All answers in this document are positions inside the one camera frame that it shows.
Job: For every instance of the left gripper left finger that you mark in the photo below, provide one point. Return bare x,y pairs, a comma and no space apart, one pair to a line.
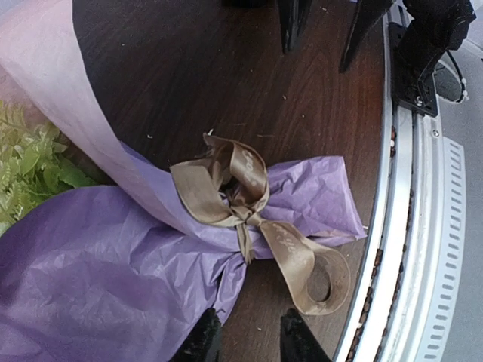
204,341

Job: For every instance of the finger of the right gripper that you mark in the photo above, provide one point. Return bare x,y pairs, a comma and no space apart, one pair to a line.
367,14
293,15

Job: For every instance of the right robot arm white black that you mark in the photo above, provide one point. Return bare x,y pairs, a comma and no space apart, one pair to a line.
437,27

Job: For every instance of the tan satin ribbon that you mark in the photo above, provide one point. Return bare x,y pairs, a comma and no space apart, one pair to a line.
229,188

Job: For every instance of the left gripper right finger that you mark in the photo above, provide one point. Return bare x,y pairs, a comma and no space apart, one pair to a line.
297,343

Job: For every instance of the purple pink flower bouquet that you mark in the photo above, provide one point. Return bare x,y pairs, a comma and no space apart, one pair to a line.
124,272

